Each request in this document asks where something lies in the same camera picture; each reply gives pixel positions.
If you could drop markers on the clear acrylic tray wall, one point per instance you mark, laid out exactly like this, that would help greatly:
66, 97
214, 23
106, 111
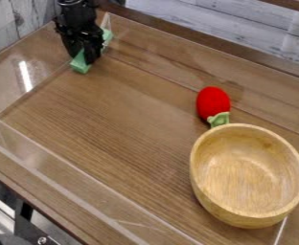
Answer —
111, 174

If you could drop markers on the black table frame leg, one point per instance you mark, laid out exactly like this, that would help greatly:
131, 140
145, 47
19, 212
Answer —
26, 229

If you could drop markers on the red knitted strawberry toy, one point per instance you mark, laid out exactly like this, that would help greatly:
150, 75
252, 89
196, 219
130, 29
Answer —
213, 106

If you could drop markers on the light wooden bowl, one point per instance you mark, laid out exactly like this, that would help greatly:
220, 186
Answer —
245, 175

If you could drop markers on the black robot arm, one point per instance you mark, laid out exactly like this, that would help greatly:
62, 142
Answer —
75, 24

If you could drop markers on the clear acrylic corner bracket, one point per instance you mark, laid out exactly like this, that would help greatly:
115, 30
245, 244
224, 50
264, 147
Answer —
106, 23

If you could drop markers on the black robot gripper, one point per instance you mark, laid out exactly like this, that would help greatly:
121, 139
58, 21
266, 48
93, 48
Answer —
78, 28

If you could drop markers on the green rectangular block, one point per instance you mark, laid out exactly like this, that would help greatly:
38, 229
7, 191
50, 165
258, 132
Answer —
78, 62

